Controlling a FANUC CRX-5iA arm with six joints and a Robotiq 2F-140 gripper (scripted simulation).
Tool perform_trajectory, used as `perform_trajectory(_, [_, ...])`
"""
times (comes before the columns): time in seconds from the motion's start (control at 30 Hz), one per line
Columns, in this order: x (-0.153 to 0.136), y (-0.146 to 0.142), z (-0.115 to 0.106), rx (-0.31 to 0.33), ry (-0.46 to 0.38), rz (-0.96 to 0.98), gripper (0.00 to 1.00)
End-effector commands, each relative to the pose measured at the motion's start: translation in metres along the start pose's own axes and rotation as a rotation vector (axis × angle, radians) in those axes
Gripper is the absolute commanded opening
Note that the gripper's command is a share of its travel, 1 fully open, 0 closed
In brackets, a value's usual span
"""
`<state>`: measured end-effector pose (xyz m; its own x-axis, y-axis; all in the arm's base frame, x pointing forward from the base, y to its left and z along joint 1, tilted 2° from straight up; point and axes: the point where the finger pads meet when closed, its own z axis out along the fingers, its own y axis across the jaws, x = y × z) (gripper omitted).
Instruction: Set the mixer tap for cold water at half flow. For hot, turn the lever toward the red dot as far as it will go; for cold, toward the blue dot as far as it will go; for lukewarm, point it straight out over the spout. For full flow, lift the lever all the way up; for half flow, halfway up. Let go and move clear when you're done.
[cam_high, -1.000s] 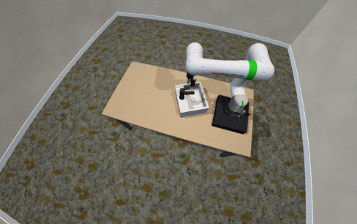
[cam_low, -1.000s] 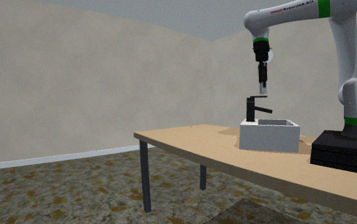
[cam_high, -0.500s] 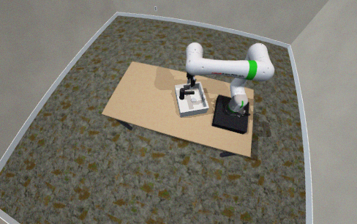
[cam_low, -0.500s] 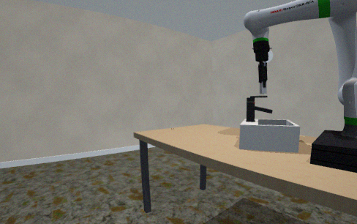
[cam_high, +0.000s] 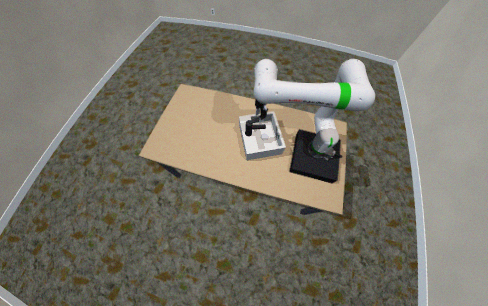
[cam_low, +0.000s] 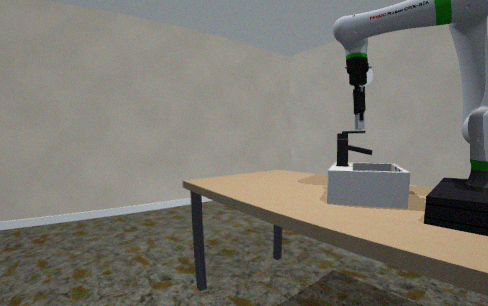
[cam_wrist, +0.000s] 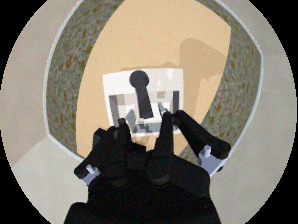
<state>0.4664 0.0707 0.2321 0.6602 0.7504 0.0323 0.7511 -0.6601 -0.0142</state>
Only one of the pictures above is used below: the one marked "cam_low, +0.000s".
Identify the black mixer tap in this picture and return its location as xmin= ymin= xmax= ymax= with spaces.
xmin=336 ymin=131 xmax=373 ymax=167

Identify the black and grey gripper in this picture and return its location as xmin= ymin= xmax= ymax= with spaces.
xmin=349 ymin=70 xmax=367 ymax=130

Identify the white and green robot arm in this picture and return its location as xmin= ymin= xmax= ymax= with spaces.
xmin=333 ymin=0 xmax=488 ymax=193

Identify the grey square basin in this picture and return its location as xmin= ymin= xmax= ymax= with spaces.
xmin=327 ymin=163 xmax=410 ymax=209

